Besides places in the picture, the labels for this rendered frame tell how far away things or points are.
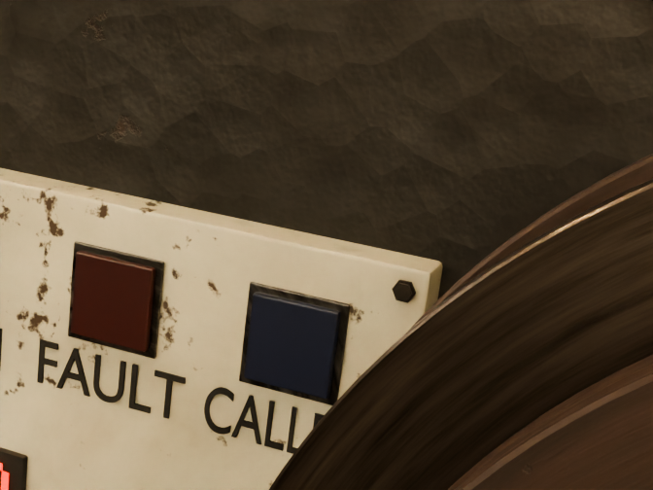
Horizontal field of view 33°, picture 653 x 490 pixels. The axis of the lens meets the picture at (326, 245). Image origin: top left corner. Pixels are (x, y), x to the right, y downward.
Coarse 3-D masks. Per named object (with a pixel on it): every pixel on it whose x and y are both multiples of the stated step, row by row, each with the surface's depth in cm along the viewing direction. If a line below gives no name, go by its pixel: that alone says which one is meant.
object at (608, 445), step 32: (608, 384) 25; (640, 384) 23; (544, 416) 26; (576, 416) 24; (608, 416) 24; (640, 416) 23; (512, 448) 25; (544, 448) 24; (576, 448) 24; (608, 448) 24; (640, 448) 23; (480, 480) 25; (512, 480) 25; (544, 480) 24; (576, 480) 24; (608, 480) 24; (640, 480) 24
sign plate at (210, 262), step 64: (0, 192) 46; (64, 192) 45; (0, 256) 47; (64, 256) 46; (128, 256) 44; (192, 256) 43; (256, 256) 42; (320, 256) 42; (384, 256) 41; (0, 320) 47; (64, 320) 46; (192, 320) 44; (384, 320) 41; (0, 384) 48; (64, 384) 47; (128, 384) 46; (192, 384) 45; (256, 384) 43; (0, 448) 49; (64, 448) 48; (128, 448) 46; (192, 448) 45; (256, 448) 44
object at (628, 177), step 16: (640, 160) 31; (608, 176) 31; (624, 176) 30; (640, 176) 30; (592, 192) 31; (608, 192) 31; (560, 208) 31; (576, 208) 31; (544, 224) 31; (560, 224) 31; (512, 240) 32; (528, 240) 32; (496, 256) 32; (480, 272) 32
